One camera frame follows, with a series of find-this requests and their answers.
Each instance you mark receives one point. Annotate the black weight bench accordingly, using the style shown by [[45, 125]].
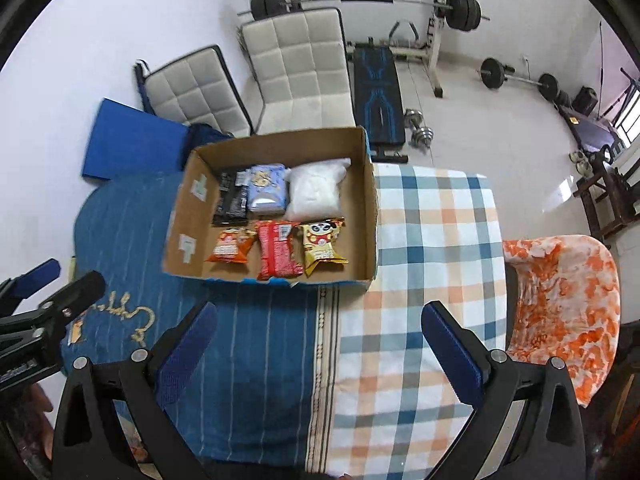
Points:
[[377, 100]]

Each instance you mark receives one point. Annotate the dark blue cloth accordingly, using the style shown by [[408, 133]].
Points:
[[210, 135]]

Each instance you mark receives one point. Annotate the metal dumbbell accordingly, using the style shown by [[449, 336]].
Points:
[[422, 137], [415, 116]]

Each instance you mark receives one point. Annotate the blue foam mat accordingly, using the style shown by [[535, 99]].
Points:
[[135, 140]]

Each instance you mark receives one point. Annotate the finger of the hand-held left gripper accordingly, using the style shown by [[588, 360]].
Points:
[[37, 275], [75, 292]]

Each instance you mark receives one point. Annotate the pair of shoes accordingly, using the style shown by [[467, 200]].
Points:
[[580, 162]]

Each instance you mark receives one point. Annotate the orange snack packet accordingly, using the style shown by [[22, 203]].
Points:
[[231, 246]]

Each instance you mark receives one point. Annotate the orange floral cover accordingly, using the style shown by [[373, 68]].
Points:
[[565, 310]]

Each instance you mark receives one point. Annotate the cardboard box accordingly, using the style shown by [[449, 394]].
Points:
[[192, 220]]

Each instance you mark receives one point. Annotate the black packet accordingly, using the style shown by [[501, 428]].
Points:
[[230, 200]]

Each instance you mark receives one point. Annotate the treadmill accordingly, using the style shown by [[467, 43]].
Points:
[[590, 132]]

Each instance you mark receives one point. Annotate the white soft packet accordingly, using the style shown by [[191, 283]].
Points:
[[315, 190]]

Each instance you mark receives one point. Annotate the short barbell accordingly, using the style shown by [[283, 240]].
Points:
[[492, 72]]

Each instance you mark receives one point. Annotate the window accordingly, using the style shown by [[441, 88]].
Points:
[[629, 115]]

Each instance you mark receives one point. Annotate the dark wooden chair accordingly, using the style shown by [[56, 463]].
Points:
[[610, 195]]

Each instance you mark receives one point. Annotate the light blue snack packet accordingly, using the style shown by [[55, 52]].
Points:
[[267, 187]]

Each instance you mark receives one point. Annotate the red snack packet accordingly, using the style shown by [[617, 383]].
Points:
[[277, 250]]

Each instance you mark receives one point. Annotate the white barbell rack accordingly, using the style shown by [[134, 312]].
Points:
[[434, 55]]

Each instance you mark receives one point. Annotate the white padded chair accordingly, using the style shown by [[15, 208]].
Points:
[[195, 85], [300, 60]]

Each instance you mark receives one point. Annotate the plaid blanket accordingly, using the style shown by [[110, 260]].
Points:
[[415, 270]]

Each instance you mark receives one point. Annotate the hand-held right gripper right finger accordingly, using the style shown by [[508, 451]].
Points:
[[452, 355]]

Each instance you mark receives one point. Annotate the yellow snack packet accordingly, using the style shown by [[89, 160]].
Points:
[[320, 245]]

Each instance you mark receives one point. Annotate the black box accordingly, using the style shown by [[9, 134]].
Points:
[[585, 101]]

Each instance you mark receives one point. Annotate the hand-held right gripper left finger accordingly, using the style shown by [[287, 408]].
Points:
[[187, 355]]

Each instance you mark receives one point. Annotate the blue striped blanket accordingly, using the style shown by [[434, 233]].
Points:
[[250, 360]]

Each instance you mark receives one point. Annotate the person's left hand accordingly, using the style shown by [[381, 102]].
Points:
[[35, 410]]

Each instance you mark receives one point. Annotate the thin black pole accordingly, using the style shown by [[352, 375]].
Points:
[[599, 60]]

